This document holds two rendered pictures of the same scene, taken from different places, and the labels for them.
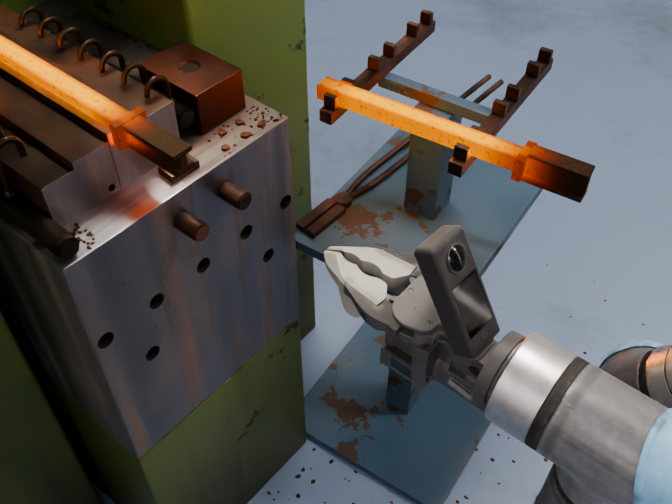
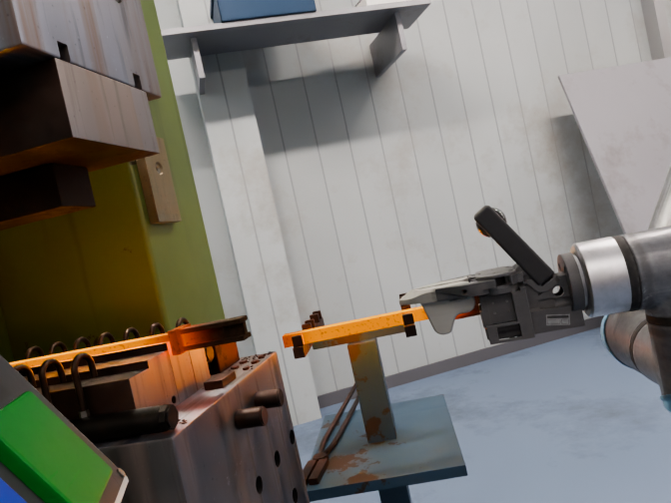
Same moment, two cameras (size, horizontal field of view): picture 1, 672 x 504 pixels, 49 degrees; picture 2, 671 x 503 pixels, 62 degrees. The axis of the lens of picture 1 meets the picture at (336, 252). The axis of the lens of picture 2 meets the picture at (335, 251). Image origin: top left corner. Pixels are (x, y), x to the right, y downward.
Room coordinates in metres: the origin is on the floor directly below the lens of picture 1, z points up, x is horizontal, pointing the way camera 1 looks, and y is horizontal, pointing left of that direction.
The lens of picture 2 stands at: (-0.09, 0.40, 1.10)
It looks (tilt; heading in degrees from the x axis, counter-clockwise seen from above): 2 degrees down; 332
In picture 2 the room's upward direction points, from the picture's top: 12 degrees counter-clockwise
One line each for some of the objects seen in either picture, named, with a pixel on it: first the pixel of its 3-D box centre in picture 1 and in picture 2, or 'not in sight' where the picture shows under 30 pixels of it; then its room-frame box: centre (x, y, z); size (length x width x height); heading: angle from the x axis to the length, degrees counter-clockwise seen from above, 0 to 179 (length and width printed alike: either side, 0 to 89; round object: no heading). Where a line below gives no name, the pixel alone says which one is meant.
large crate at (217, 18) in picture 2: not in sight; (262, 12); (2.84, -1.00, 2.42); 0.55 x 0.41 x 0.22; 76
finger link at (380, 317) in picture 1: (386, 306); (472, 287); (0.44, -0.05, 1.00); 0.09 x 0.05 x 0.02; 50
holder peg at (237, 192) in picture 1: (234, 195); (269, 398); (0.73, 0.14, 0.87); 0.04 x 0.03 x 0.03; 50
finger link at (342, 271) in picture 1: (351, 293); (437, 310); (0.47, -0.02, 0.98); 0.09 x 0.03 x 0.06; 50
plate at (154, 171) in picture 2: not in sight; (157, 180); (1.02, 0.17, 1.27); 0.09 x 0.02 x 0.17; 140
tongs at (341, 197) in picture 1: (411, 146); (340, 421); (1.10, -0.14, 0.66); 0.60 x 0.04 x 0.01; 139
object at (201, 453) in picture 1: (145, 371); not in sight; (0.88, 0.40, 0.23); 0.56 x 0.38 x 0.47; 50
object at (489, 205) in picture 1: (426, 208); (383, 440); (0.95, -0.16, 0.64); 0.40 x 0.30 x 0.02; 146
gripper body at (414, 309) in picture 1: (449, 341); (525, 296); (0.41, -0.11, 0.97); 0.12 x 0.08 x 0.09; 50
